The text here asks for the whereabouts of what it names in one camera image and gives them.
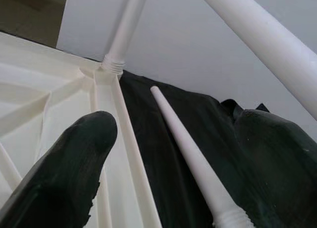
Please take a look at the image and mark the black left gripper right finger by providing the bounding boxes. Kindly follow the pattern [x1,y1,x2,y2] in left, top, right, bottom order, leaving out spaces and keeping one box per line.
[234,108,317,228]

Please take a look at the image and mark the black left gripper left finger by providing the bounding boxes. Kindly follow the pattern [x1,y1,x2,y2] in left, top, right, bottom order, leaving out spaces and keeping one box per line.
[0,110,118,228]

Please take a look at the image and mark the white plastic table top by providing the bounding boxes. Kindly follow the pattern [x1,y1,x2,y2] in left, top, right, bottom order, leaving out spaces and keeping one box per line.
[0,31,163,228]

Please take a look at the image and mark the white plastic table leg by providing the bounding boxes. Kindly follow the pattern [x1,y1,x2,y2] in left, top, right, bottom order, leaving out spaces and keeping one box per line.
[195,0,317,122]
[150,86,251,228]
[103,0,149,76]

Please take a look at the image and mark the black cloth cover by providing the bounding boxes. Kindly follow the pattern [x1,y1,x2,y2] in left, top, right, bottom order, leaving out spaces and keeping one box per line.
[118,70,317,228]

